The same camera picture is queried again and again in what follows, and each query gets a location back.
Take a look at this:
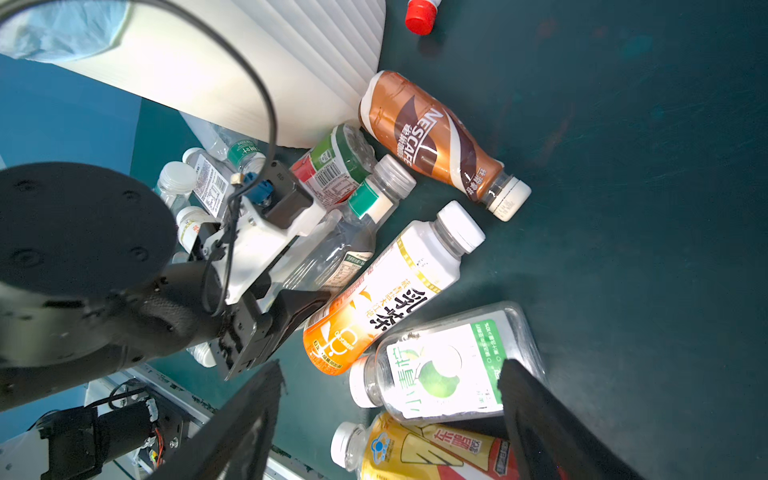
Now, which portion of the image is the clear empty bottle green cap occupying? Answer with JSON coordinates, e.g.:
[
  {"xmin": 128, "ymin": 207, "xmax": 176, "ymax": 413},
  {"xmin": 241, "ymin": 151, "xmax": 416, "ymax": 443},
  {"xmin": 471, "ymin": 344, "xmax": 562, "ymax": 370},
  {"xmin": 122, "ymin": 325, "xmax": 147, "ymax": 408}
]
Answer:
[{"xmin": 180, "ymin": 112, "xmax": 266, "ymax": 175}]

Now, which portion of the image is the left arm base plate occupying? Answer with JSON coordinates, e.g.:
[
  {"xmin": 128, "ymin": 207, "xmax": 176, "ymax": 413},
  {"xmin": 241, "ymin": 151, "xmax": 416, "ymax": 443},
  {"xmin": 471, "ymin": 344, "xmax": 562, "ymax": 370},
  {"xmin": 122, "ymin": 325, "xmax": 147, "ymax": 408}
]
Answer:
[{"xmin": 33, "ymin": 379, "xmax": 191, "ymax": 479}]

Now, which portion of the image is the green lime label bottle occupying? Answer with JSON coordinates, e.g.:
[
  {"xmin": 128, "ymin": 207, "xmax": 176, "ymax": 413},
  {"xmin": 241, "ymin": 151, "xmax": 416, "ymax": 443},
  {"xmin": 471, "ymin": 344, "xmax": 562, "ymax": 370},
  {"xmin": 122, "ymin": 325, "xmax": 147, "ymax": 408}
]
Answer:
[{"xmin": 349, "ymin": 301, "xmax": 546, "ymax": 424}]

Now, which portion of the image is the orange label bottle white cap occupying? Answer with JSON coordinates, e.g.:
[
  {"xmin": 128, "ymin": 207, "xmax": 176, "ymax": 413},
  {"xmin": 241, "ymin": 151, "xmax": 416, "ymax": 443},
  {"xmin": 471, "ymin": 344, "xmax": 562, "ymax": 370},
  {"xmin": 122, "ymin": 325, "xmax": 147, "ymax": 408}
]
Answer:
[{"xmin": 176, "ymin": 206, "xmax": 220, "ymax": 256}]

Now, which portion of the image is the brown Nescafe coffee bottle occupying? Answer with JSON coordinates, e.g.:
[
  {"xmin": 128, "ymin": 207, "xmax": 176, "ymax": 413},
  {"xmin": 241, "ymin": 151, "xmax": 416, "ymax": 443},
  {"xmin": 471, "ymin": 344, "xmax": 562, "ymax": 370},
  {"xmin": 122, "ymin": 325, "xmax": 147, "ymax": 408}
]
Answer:
[{"xmin": 359, "ymin": 71, "xmax": 531, "ymax": 222}]

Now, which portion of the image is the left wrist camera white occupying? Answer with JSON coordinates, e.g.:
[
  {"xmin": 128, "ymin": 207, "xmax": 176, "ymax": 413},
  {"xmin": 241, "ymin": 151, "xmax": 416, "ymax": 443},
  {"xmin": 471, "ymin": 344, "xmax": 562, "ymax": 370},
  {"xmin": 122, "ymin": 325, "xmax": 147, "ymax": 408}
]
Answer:
[{"xmin": 195, "ymin": 160, "xmax": 326, "ymax": 305}]

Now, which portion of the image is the orange white milk tea bottle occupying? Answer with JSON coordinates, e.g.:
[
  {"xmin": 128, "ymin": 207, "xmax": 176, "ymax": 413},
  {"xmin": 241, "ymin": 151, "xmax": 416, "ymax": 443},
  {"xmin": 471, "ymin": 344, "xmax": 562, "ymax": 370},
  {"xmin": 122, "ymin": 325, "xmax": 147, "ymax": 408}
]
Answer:
[{"xmin": 303, "ymin": 201, "xmax": 485, "ymax": 376}]

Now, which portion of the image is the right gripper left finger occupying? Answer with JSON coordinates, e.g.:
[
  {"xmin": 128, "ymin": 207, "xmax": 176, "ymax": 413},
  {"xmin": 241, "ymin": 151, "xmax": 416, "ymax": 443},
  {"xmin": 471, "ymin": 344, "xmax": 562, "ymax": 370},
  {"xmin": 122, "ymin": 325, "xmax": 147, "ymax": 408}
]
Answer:
[{"xmin": 150, "ymin": 361, "xmax": 284, "ymax": 479}]

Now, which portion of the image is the white bottle red cap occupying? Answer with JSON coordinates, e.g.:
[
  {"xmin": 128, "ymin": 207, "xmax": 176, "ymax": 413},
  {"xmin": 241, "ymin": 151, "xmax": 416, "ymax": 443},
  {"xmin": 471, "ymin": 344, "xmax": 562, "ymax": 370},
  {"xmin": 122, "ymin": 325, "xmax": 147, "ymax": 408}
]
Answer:
[{"xmin": 404, "ymin": 0, "xmax": 441, "ymax": 36}]

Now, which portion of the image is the white plastic trash bin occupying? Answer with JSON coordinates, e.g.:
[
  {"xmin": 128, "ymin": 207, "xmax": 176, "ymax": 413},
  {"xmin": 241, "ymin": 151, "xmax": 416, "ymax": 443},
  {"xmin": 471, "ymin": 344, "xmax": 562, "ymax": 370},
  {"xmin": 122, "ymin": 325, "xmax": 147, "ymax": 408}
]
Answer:
[{"xmin": 67, "ymin": 0, "xmax": 386, "ymax": 148}]

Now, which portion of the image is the yellow red label bottle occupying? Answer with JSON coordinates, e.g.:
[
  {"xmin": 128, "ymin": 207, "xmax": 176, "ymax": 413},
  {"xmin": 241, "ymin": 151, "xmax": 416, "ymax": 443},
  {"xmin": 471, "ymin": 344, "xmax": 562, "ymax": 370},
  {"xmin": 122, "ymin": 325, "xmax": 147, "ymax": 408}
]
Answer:
[{"xmin": 330, "ymin": 413, "xmax": 520, "ymax": 480}]

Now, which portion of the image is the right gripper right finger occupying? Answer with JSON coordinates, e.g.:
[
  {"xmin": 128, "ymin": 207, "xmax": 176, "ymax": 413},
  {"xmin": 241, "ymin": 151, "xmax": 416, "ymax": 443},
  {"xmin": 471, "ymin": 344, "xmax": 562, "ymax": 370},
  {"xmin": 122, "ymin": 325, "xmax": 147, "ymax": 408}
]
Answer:
[{"xmin": 498, "ymin": 360, "xmax": 641, "ymax": 479}]

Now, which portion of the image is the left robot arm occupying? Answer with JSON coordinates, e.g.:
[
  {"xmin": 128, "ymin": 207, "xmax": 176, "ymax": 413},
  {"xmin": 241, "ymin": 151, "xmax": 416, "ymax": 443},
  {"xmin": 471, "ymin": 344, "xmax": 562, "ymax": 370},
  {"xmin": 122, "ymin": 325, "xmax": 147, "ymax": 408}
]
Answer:
[{"xmin": 1, "ymin": 162, "xmax": 329, "ymax": 410}]

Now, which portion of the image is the clear bottle green band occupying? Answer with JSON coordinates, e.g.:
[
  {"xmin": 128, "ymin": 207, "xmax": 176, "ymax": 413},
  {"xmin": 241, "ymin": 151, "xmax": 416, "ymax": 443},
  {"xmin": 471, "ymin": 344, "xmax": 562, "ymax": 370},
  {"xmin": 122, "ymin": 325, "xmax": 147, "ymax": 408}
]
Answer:
[{"xmin": 258, "ymin": 155, "xmax": 416, "ymax": 311}]

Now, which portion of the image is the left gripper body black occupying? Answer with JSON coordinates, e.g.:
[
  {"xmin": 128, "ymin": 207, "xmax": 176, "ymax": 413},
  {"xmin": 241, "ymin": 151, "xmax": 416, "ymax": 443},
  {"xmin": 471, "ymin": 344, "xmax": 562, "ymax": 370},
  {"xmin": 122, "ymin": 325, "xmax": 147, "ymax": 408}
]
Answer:
[{"xmin": 212, "ymin": 290, "xmax": 331, "ymax": 381}]

